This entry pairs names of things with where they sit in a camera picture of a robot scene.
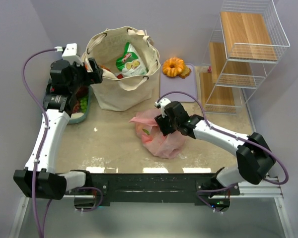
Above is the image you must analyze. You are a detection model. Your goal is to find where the large red cookie bag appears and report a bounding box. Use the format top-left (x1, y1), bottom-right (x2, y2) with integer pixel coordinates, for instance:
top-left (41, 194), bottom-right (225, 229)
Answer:
top-left (99, 65), bottom-right (112, 73)

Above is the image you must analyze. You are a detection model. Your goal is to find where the pink plastic grocery bag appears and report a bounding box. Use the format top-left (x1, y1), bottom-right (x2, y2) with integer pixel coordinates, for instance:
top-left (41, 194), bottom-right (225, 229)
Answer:
top-left (130, 109), bottom-right (186, 159)

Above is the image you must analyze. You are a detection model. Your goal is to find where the green white chips bag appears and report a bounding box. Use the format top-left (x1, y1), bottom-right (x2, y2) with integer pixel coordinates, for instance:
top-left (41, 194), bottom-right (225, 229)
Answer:
top-left (116, 42), bottom-right (147, 77)

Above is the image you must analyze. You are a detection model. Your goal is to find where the cream canvas tote bag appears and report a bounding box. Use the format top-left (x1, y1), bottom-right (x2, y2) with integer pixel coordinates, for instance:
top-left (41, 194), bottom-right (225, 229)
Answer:
top-left (81, 26), bottom-right (160, 112)

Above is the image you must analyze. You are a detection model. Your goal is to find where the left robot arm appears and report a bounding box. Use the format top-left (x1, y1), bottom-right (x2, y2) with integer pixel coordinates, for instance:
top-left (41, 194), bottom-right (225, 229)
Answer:
top-left (13, 58), bottom-right (103, 200)

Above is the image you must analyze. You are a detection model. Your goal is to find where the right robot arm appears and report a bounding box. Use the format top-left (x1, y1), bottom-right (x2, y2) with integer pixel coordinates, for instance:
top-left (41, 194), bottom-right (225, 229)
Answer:
top-left (155, 99), bottom-right (276, 189)

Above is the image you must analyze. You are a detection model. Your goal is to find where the lavender food tray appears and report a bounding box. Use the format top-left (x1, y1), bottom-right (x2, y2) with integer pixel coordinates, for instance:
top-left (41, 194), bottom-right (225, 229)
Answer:
top-left (159, 63), bottom-right (198, 103)

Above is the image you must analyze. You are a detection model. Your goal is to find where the teal fruit bin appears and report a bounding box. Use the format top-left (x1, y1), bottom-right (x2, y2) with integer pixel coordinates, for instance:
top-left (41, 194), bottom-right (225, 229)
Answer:
top-left (68, 86), bottom-right (92, 124)

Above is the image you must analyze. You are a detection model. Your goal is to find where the green grape bunch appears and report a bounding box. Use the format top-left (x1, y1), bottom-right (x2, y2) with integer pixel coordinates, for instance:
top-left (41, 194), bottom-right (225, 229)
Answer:
top-left (79, 96), bottom-right (88, 113)

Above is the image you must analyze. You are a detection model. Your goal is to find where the red grape bunch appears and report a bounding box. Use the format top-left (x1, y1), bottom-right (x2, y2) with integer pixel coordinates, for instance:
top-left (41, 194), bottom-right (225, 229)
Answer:
top-left (72, 102), bottom-right (80, 114)

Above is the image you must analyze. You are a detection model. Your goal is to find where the pale white cucumber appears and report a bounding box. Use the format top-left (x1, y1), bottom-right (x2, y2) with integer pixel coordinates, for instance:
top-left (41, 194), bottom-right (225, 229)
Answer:
top-left (71, 112), bottom-right (84, 119)

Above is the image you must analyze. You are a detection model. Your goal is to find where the cake slice behind bundt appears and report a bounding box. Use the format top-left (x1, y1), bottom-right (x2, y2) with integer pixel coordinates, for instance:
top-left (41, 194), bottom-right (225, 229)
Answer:
top-left (178, 65), bottom-right (191, 79)

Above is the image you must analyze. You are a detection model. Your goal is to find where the orange bundt cake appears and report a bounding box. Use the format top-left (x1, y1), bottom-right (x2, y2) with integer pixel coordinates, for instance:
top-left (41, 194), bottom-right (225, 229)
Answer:
top-left (162, 57), bottom-right (185, 77)

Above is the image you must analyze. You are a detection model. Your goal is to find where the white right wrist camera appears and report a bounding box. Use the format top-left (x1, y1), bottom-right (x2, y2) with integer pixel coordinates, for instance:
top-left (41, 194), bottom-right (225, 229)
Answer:
top-left (154, 98), bottom-right (171, 118)

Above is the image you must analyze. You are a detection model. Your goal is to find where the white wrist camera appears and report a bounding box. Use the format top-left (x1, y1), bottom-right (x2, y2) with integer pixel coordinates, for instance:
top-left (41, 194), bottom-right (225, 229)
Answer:
top-left (154, 98), bottom-right (171, 118)
top-left (54, 43), bottom-right (83, 66)

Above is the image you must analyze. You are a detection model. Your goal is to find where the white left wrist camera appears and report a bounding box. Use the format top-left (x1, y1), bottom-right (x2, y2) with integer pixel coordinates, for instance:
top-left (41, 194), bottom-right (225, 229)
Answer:
top-left (54, 43), bottom-right (83, 66)

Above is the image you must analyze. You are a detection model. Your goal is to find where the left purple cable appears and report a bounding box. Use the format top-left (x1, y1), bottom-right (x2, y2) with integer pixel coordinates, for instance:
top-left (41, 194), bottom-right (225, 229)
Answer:
top-left (21, 48), bottom-right (104, 238)

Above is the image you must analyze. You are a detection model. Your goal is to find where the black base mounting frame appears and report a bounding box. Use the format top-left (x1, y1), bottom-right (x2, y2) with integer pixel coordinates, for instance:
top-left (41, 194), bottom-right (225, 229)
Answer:
top-left (67, 173), bottom-right (240, 212)

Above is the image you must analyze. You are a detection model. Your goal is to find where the white wire shelf rack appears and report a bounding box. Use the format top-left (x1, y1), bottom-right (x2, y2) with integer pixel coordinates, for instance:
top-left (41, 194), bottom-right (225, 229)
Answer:
top-left (201, 0), bottom-right (291, 115)

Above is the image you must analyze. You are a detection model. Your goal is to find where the aluminium table frame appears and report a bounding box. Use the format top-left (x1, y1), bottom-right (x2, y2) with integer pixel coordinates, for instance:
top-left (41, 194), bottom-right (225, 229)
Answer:
top-left (9, 153), bottom-right (296, 238)

